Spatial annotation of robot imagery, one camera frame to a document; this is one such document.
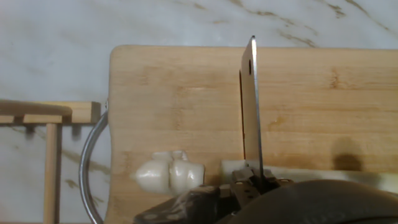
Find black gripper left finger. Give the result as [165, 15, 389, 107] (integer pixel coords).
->
[133, 167, 252, 224]

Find wooden cutting board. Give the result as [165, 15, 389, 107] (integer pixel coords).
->
[78, 45, 398, 224]

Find steel cleaver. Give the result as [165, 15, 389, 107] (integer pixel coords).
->
[238, 35, 265, 181]

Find single white green scallion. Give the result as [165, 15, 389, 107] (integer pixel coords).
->
[220, 159, 398, 194]

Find short white scallion piece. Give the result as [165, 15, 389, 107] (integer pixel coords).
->
[169, 157, 206, 196]

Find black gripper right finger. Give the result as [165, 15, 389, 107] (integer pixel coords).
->
[241, 169, 280, 206]

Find white scallion root bulb piece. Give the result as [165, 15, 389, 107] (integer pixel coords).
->
[130, 158, 171, 195]

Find wooden peg rack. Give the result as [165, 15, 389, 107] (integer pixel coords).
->
[0, 99, 102, 224]

